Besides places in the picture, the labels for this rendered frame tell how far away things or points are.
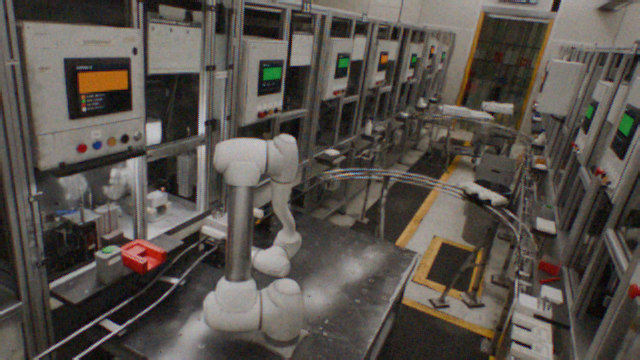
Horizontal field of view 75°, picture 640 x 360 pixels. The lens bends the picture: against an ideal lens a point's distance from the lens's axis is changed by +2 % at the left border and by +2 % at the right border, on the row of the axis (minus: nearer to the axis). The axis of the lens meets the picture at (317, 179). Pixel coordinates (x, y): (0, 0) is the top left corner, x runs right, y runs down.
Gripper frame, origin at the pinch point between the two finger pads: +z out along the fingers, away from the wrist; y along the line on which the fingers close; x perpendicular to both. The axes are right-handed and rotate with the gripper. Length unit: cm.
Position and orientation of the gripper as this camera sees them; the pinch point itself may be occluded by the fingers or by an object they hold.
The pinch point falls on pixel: (214, 241)
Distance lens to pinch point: 211.7
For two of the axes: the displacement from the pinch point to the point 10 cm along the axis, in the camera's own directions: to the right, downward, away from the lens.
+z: -8.9, -2.7, 3.7
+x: -4.4, 2.7, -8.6
